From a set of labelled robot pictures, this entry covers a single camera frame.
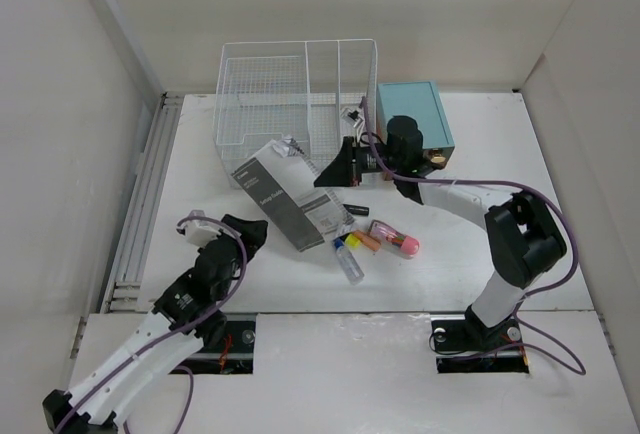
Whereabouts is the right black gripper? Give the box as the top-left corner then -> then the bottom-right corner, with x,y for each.
314,136 -> 402,188

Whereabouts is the grey setup guide booklet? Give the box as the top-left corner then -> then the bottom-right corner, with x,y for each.
231,140 -> 324,252

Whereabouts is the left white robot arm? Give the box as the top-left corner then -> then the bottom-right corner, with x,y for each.
42,210 -> 268,433

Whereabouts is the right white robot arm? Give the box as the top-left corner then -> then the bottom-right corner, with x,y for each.
314,116 -> 567,355

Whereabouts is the purple highlighter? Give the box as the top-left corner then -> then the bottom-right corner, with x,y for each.
344,204 -> 370,217

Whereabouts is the yellow highlighter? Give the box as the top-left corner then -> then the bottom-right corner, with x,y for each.
333,233 -> 361,249

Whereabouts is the orange highlighter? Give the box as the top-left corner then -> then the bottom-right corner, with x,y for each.
353,230 -> 381,252

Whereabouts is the pink capsule pencil case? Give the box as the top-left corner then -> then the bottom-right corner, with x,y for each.
368,220 -> 420,257

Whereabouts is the clear blue-cap bottle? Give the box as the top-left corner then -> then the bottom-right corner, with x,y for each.
332,238 -> 365,285

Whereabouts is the teal wooden drawer box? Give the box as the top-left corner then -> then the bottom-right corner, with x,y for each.
376,81 -> 455,177

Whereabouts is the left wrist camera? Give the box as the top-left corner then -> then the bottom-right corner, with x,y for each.
176,209 -> 219,248

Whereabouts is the white wire desk organizer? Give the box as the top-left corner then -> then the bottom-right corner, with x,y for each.
213,39 -> 378,173

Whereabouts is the aluminium rail frame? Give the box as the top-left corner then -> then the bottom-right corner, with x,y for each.
96,92 -> 184,314

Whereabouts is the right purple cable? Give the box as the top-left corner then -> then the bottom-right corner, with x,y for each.
359,95 -> 587,378

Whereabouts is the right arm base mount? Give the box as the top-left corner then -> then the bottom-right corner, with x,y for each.
429,313 -> 529,374

